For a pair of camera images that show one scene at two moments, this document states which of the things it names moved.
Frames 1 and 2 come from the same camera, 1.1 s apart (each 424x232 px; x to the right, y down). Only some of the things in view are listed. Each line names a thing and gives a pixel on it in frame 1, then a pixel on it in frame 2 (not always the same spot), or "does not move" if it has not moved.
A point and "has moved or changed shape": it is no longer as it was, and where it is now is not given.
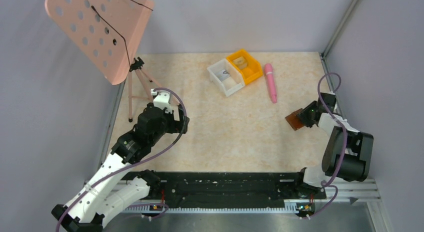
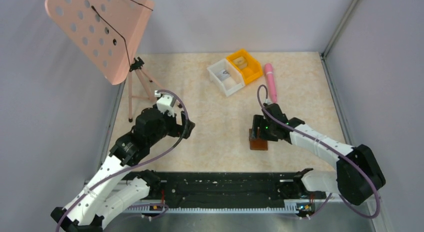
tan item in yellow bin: [241, 62] does not move
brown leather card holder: [294, 122] has moved or changed shape
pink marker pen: [269, 75] does not move
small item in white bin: [223, 74] does not move
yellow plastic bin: [251, 68] does not move
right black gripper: [305, 117] → [260, 133]
